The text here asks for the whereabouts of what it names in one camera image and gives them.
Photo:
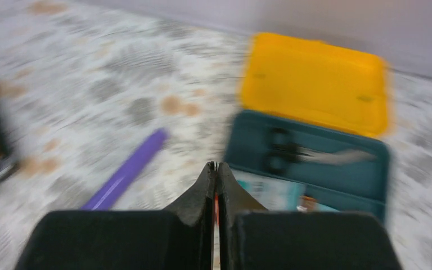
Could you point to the black handled scissors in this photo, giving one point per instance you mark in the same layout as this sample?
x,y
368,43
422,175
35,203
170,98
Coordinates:
x,y
284,151

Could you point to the purple flashlight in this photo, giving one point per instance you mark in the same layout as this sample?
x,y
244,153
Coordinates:
x,y
119,182

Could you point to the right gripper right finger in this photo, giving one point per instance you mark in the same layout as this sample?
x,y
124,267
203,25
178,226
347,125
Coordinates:
x,y
253,237

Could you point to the yellow plastic box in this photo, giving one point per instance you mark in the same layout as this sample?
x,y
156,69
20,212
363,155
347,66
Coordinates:
x,y
317,83

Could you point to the teal divided tray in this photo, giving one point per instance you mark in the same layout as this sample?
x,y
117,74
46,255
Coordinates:
x,y
360,186

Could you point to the gauze dressing packet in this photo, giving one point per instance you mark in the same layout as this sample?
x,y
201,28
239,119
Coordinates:
x,y
272,193

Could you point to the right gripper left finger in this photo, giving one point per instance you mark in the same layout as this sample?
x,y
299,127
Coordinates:
x,y
179,236

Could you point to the orange handled scissors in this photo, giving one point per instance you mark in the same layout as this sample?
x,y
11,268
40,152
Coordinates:
x,y
216,209

